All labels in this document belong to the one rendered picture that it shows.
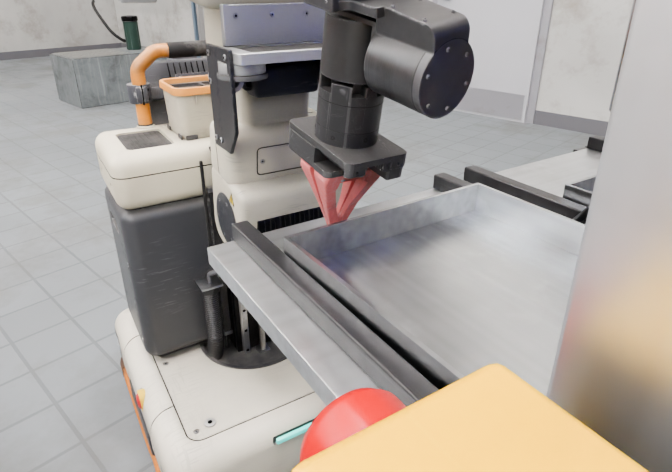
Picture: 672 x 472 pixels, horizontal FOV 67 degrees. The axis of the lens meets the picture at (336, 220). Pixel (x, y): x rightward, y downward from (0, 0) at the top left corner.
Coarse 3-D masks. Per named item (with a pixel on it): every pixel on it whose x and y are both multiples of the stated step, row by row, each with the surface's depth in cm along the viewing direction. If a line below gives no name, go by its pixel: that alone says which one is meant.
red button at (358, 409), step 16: (336, 400) 16; (352, 400) 16; (368, 400) 16; (384, 400) 16; (320, 416) 16; (336, 416) 15; (352, 416) 15; (368, 416) 15; (384, 416) 15; (320, 432) 15; (336, 432) 15; (352, 432) 15; (304, 448) 15; (320, 448) 15
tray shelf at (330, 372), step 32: (544, 160) 79; (576, 160) 79; (320, 224) 58; (224, 256) 52; (256, 288) 46; (256, 320) 45; (288, 320) 42; (288, 352) 40; (320, 352) 38; (320, 384) 36; (352, 384) 35
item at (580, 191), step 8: (592, 176) 63; (568, 184) 60; (576, 184) 61; (584, 184) 62; (592, 184) 63; (568, 192) 60; (576, 192) 59; (584, 192) 58; (592, 192) 58; (576, 200) 59; (584, 200) 58
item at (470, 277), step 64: (448, 192) 58; (320, 256) 51; (384, 256) 51; (448, 256) 51; (512, 256) 51; (576, 256) 51; (384, 320) 36; (448, 320) 41; (512, 320) 41; (448, 384) 32
